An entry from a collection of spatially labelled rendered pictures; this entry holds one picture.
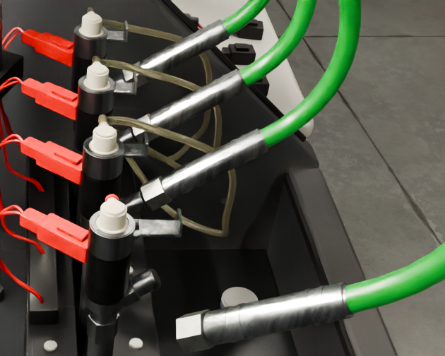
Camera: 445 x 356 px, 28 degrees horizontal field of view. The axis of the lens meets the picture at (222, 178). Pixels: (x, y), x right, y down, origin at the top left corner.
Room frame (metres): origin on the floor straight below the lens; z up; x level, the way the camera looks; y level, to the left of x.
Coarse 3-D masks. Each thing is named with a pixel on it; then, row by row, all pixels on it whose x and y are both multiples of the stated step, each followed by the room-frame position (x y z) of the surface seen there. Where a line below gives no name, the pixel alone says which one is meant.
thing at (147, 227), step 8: (136, 224) 0.42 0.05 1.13; (144, 224) 0.42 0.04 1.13; (152, 224) 0.42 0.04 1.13; (160, 224) 0.42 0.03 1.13; (168, 224) 0.42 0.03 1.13; (136, 232) 0.41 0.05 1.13; (144, 232) 0.41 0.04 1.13; (152, 232) 0.41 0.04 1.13; (160, 232) 0.41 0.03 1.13; (168, 232) 0.42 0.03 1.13; (176, 232) 0.42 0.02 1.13
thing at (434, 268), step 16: (432, 256) 0.32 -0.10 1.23; (400, 272) 0.32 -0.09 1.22; (416, 272) 0.31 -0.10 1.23; (432, 272) 0.31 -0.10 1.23; (352, 288) 0.32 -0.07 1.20; (368, 288) 0.32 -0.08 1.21; (384, 288) 0.32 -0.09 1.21; (400, 288) 0.31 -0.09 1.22; (416, 288) 0.31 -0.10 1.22; (352, 304) 0.31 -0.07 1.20; (368, 304) 0.31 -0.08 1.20; (384, 304) 0.31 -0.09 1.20
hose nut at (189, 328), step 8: (200, 312) 0.33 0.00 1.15; (176, 320) 0.33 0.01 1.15; (184, 320) 0.33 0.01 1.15; (192, 320) 0.33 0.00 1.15; (200, 320) 0.33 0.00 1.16; (176, 328) 0.33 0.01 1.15; (184, 328) 0.32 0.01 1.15; (192, 328) 0.32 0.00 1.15; (200, 328) 0.32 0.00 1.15; (184, 336) 0.32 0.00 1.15; (192, 336) 0.32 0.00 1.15; (200, 336) 0.32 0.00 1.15; (184, 344) 0.32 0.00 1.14; (192, 344) 0.32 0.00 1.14; (200, 344) 0.32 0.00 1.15; (208, 344) 0.32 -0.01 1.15
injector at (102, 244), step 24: (96, 216) 0.41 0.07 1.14; (96, 240) 0.40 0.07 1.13; (120, 240) 0.40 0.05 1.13; (96, 264) 0.40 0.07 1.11; (120, 264) 0.40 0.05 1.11; (96, 288) 0.40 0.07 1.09; (120, 288) 0.40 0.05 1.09; (144, 288) 0.41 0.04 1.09; (96, 312) 0.40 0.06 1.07; (96, 336) 0.40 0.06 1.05
